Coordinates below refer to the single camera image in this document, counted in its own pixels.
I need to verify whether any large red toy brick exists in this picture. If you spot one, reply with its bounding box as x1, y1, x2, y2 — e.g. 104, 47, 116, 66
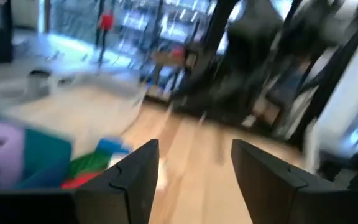
60, 172, 104, 190

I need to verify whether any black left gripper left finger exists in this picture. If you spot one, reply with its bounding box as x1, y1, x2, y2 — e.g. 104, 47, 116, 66
0, 139, 160, 224

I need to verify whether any teal plastic bin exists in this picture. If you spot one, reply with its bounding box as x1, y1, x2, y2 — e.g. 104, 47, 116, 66
0, 110, 74, 190

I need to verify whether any red background object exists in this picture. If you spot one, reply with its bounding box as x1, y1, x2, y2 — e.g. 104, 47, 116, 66
170, 45, 186, 60

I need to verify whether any black stand with red top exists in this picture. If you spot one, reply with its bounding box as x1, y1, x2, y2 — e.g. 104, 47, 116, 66
95, 11, 115, 68

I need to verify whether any light blue toy brick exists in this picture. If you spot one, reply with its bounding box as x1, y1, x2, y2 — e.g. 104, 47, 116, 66
95, 138, 132, 158

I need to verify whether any dark green toy brick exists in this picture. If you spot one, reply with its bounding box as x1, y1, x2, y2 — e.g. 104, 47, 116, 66
68, 148, 113, 180

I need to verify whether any wooden background table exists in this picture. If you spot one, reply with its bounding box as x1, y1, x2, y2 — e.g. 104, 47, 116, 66
152, 46, 197, 94

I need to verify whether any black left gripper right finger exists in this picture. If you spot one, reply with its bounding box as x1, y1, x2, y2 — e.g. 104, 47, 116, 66
231, 139, 358, 224

